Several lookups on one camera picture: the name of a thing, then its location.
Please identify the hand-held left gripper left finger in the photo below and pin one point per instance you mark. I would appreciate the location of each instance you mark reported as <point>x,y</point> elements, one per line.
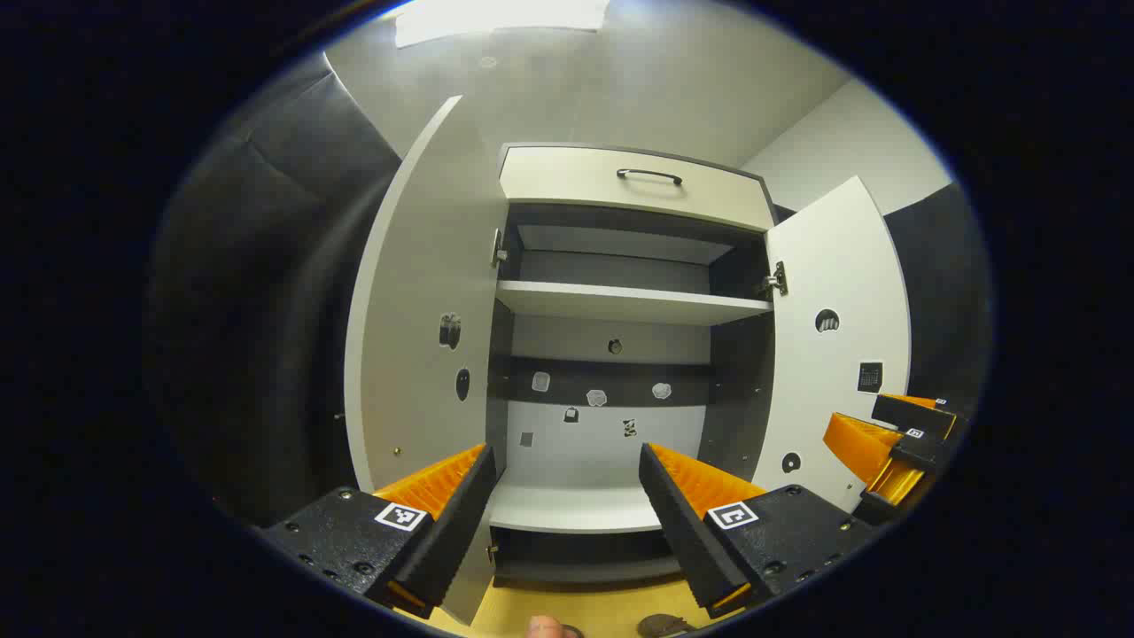
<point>456,523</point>

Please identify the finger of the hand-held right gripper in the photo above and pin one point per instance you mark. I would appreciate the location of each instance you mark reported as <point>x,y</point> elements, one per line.
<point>912,416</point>
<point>921,450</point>

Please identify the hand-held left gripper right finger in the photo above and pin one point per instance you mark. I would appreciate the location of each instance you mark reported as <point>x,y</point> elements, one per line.
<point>678,523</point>

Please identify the light grey cabinet door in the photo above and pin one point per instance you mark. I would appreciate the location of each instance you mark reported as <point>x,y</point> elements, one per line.
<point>842,266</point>
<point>416,310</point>

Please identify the metal door hinge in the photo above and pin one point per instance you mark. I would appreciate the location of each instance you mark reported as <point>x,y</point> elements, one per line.
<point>775,282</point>
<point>499,252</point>

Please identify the white cabinet shelf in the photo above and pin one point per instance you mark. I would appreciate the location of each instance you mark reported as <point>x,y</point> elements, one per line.
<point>620,303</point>

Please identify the ceiling light panel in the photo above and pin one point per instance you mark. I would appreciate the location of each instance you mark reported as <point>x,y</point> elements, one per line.
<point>496,18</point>

